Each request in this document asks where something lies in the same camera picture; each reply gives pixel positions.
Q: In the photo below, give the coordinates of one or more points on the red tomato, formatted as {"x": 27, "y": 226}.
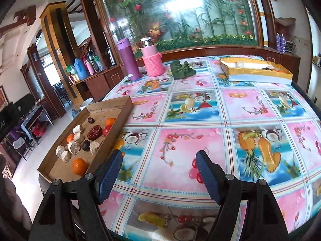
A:
{"x": 106, "y": 130}

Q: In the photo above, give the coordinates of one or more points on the brown wooden ornament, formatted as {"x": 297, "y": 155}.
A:
{"x": 286, "y": 21}

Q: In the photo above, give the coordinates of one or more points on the black thermos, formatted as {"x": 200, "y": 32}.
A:
{"x": 109, "y": 55}

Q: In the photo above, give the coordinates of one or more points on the orange in yellow box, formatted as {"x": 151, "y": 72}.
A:
{"x": 281, "y": 71}

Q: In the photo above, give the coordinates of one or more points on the dark purple plum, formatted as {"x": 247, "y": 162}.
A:
{"x": 86, "y": 145}

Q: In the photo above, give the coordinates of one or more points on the green leaf bundle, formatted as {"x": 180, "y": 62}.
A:
{"x": 181, "y": 69}

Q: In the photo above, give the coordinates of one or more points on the side table with cloth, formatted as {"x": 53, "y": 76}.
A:
{"x": 32, "y": 119}

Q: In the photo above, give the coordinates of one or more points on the cardboard tray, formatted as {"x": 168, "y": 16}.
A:
{"x": 57, "y": 170}

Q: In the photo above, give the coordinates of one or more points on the pink bottle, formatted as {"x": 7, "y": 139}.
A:
{"x": 89, "y": 65}

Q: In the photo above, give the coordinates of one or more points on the tall wooden display cabinet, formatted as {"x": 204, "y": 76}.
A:
{"x": 55, "y": 42}

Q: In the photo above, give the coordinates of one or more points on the large wrinkled red date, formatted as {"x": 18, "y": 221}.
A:
{"x": 94, "y": 132}

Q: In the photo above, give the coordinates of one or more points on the brown sofa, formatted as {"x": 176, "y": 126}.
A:
{"x": 15, "y": 205}

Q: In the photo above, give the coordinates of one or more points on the yellow cardboard box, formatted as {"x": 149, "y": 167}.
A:
{"x": 250, "y": 76}

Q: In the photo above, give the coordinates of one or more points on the white bucket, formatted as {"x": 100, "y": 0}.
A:
{"x": 86, "y": 103}

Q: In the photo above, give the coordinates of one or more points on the white foam-wrapped fruit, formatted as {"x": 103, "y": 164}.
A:
{"x": 60, "y": 151}
{"x": 94, "y": 147}
{"x": 79, "y": 137}
{"x": 78, "y": 129}
{"x": 66, "y": 157}
{"x": 73, "y": 147}

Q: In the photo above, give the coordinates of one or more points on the purple thermos bottle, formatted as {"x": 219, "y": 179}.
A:
{"x": 129, "y": 60}

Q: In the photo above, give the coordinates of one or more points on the dark dining chair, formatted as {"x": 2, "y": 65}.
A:
{"x": 60, "y": 93}

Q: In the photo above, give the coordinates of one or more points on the pink knit-covered flask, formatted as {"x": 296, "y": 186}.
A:
{"x": 151, "y": 62}

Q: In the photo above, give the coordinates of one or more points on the blue thermos jug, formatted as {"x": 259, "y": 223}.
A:
{"x": 80, "y": 69}

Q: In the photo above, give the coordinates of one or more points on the white foam padding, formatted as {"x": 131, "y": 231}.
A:
{"x": 238, "y": 64}

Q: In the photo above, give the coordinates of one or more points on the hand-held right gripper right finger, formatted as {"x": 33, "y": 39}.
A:
{"x": 207, "y": 178}

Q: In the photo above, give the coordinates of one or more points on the small orange kumquat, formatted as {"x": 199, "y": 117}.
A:
{"x": 110, "y": 121}
{"x": 70, "y": 138}

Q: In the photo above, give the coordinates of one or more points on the fruit printed tablecloth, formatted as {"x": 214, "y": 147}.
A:
{"x": 188, "y": 143}

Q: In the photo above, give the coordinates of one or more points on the large orange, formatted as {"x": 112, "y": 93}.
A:
{"x": 79, "y": 166}

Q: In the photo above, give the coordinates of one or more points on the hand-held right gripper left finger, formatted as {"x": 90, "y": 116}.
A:
{"x": 110, "y": 178}

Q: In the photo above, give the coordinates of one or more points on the bamboo flower glass panel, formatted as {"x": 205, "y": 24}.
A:
{"x": 188, "y": 12}

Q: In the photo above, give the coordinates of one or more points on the wooden sideboard cabinet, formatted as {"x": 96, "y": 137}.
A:
{"x": 100, "y": 80}

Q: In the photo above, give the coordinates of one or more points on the green gift packet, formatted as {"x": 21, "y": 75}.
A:
{"x": 70, "y": 69}

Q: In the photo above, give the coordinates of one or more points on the wooden side cabinet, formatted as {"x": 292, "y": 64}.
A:
{"x": 288, "y": 62}

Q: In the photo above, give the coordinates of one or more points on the framed wall picture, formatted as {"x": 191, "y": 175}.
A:
{"x": 2, "y": 98}

